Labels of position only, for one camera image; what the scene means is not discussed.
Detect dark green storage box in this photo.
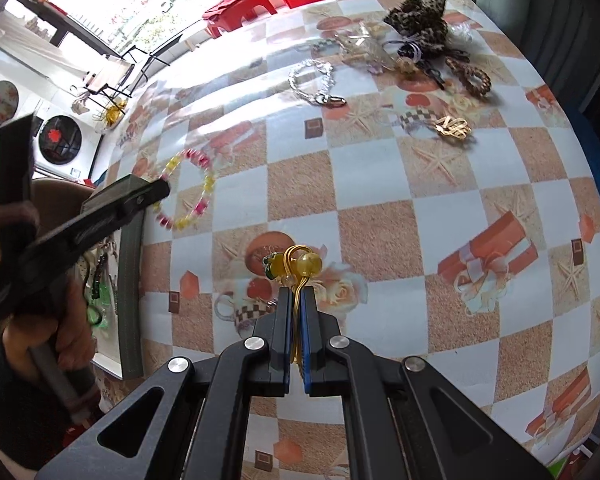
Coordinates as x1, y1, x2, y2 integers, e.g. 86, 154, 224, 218
80, 175, 147, 382

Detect blue cloth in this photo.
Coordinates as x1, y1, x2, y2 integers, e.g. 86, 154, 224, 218
569, 105, 600, 222

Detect yellow flower ornament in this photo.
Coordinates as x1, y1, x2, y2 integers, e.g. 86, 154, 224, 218
102, 102, 130, 126

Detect green plastic hair ring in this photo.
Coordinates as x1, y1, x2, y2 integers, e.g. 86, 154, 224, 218
86, 255, 112, 334

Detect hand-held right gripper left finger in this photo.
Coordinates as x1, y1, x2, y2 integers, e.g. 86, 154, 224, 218
35, 286, 296, 480

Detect black chain hair tie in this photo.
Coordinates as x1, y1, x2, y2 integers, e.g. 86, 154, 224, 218
419, 60, 449, 92

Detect silver chain bracelet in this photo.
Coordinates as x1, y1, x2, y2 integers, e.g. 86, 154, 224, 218
288, 58, 347, 108

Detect cream polka-dot scrunchie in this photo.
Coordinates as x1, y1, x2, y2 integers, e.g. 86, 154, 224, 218
76, 247, 98, 281

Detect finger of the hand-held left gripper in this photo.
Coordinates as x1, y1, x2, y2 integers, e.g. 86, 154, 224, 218
84, 178, 173, 232

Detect person's left hand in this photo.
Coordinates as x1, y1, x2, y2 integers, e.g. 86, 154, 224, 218
1, 279, 98, 372

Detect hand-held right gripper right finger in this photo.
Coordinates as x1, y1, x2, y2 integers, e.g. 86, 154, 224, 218
301, 286, 554, 480

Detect person's left forearm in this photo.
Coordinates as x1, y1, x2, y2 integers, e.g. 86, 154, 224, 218
0, 340, 103, 471

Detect yellow bead hair tie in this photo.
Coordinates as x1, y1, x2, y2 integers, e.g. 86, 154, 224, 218
262, 245, 324, 367

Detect purple white elastic hair tie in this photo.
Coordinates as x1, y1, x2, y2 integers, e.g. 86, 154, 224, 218
392, 35, 426, 61

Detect leopard print scrunchie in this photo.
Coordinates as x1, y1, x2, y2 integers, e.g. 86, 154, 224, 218
383, 0, 451, 56

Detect black metal folding rack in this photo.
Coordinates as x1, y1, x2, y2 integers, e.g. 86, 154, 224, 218
68, 56, 174, 112

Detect pink yellow spiral hair tie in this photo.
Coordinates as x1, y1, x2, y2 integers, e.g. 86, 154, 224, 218
151, 148, 216, 232

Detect brown braided hair tie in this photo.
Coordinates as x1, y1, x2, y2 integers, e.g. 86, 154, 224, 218
444, 56, 492, 99

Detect gold metal hair clip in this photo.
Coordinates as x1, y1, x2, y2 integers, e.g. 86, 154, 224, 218
432, 115, 475, 142

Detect brown chair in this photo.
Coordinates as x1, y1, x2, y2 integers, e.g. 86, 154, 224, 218
30, 177, 99, 212

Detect clear spiked hair clip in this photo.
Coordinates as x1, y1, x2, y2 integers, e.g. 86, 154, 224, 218
337, 22, 399, 75

